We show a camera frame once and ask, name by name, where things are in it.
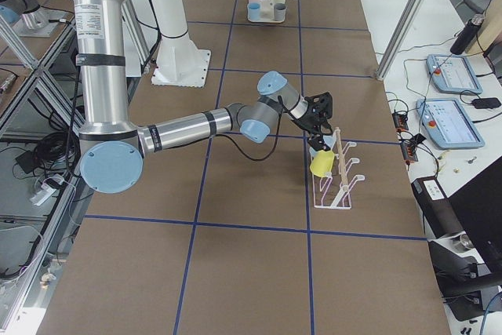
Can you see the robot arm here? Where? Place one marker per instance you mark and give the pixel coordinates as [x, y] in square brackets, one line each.
[113, 148]

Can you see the black water bottle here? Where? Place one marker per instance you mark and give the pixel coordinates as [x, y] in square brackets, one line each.
[466, 36]

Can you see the far teach pendant tablet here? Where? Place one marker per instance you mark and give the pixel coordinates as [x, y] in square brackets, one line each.
[452, 74]

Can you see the black usb hub orange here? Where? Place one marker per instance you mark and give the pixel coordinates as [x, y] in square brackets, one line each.
[400, 121]

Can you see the small black adapter box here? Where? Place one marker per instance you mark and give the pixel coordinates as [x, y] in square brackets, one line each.
[418, 138]

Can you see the light blue cup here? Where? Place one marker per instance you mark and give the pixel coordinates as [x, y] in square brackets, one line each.
[314, 153]

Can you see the yellow cup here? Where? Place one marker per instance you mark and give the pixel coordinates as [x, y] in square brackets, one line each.
[322, 163]

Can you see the aluminium frame post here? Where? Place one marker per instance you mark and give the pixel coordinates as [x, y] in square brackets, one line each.
[402, 28]

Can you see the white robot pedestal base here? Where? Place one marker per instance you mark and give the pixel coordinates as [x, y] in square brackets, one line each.
[179, 61]

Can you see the black box with label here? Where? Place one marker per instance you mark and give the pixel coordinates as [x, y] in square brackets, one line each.
[436, 206]

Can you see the black power adapter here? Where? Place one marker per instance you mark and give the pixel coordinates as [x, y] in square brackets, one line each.
[486, 103]

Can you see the grey cup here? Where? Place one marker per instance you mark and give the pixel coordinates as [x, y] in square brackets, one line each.
[279, 12]

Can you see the black computer monitor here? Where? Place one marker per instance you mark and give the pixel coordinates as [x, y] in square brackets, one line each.
[477, 205]

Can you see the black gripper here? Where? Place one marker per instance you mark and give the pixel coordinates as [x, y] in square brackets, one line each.
[307, 121]

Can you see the white wire cup rack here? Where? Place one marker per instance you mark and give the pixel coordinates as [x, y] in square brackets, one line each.
[334, 190]

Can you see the teach pendant tablet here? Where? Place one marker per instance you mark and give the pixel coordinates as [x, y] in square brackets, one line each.
[452, 74]
[448, 125]

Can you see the near teach pendant tablet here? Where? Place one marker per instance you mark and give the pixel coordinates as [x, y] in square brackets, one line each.
[448, 125]

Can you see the cream plastic tray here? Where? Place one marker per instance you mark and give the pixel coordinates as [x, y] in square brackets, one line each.
[266, 12]

